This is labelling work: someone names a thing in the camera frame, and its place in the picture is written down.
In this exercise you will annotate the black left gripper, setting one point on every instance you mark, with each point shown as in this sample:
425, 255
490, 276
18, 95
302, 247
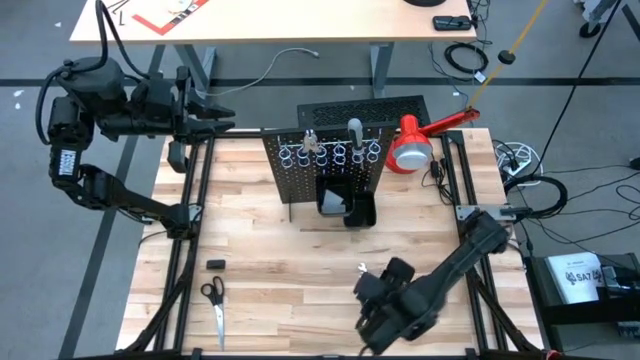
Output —
177, 157

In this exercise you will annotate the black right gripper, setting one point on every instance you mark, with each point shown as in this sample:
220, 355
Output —
375, 310

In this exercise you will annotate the silver combination wrench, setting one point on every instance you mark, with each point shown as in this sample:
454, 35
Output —
361, 267

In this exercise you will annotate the black metal peg board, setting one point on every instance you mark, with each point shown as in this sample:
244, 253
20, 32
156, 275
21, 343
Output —
295, 185

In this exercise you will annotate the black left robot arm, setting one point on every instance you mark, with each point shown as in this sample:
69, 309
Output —
135, 202

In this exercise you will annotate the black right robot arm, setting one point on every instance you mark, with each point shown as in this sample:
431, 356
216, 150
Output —
465, 260

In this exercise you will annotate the small black plastic bin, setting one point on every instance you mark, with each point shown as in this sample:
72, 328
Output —
361, 215

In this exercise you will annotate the red and white paper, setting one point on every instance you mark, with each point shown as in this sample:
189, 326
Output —
165, 22

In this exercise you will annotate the large black plastic bin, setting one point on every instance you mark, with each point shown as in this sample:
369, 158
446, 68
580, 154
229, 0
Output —
321, 200

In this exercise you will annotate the black perforated metal panel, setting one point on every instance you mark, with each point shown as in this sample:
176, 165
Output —
340, 107

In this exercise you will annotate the black hex key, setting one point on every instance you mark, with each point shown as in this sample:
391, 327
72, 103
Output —
121, 19
117, 6

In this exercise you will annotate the light wooden desk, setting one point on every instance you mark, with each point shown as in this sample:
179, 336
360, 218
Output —
300, 20

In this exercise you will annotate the small black block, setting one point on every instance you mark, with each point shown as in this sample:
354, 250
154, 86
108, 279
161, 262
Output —
216, 265

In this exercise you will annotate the red desk lamp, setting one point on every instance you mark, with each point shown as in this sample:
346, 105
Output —
415, 135

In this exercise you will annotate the white power strip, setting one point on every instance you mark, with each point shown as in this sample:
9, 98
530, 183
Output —
512, 167

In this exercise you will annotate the black storage cart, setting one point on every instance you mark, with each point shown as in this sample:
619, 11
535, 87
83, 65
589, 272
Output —
575, 315

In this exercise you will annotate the white labelled box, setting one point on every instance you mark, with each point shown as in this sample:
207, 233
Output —
575, 280

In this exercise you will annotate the black round base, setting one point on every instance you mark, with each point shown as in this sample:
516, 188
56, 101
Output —
425, 2

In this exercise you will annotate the flat black device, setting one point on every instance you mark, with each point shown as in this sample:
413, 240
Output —
452, 23

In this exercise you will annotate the thin black slanted pole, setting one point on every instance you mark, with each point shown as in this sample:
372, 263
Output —
597, 50

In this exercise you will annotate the grey office chair base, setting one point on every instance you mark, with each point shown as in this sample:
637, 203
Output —
590, 29

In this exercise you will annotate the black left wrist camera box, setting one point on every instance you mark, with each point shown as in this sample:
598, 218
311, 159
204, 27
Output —
155, 97

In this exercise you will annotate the black aluminium table frame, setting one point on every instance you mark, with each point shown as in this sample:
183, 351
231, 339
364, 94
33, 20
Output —
425, 358

